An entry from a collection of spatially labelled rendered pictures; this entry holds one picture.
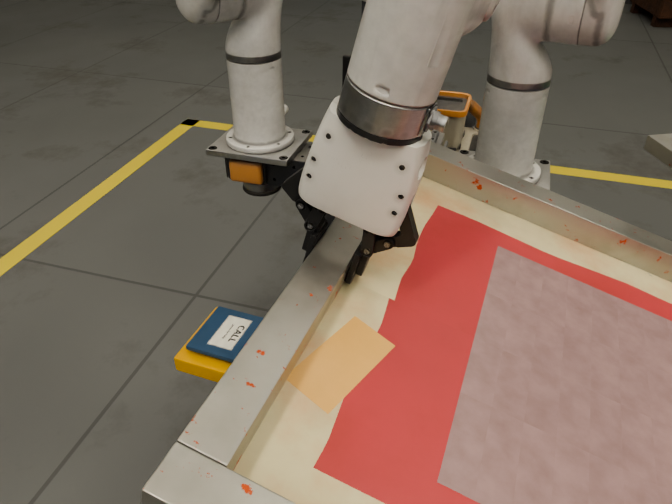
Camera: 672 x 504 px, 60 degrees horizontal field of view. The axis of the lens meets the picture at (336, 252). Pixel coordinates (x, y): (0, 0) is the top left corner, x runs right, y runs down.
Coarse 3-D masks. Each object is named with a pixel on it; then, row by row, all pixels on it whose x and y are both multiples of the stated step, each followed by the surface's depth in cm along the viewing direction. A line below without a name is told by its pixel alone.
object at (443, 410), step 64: (384, 320) 56; (384, 384) 50; (448, 384) 52; (512, 384) 54; (576, 384) 56; (384, 448) 45; (448, 448) 47; (512, 448) 48; (576, 448) 50; (640, 448) 52
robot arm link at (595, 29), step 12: (588, 0) 75; (600, 0) 73; (612, 0) 73; (624, 0) 76; (588, 12) 75; (600, 12) 74; (612, 12) 74; (588, 24) 76; (600, 24) 75; (612, 24) 76; (588, 36) 77; (600, 36) 77
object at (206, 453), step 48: (432, 144) 78; (480, 192) 76; (528, 192) 75; (336, 240) 57; (576, 240) 75; (624, 240) 73; (288, 288) 51; (336, 288) 54; (288, 336) 47; (240, 384) 42; (192, 432) 38; (240, 432) 39; (192, 480) 36; (240, 480) 37
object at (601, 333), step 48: (432, 240) 68; (480, 240) 70; (432, 288) 61; (480, 288) 63; (528, 288) 65; (576, 288) 68; (624, 288) 70; (480, 336) 57; (528, 336) 59; (576, 336) 61; (624, 336) 63; (624, 384) 57
